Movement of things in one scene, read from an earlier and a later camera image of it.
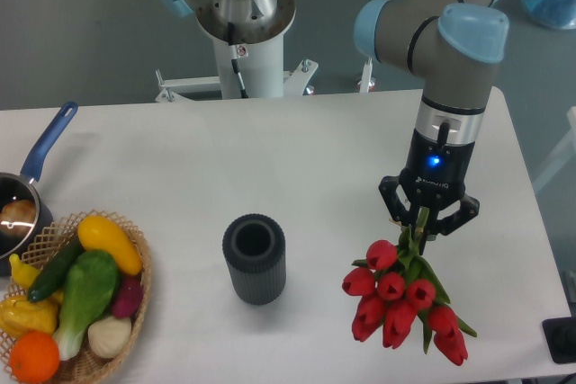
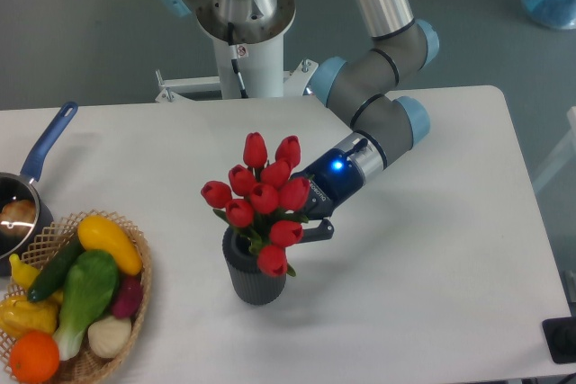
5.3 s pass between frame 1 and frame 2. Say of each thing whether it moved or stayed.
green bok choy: stayed
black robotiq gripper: moved
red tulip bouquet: moved
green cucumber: stayed
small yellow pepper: stayed
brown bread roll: stayed
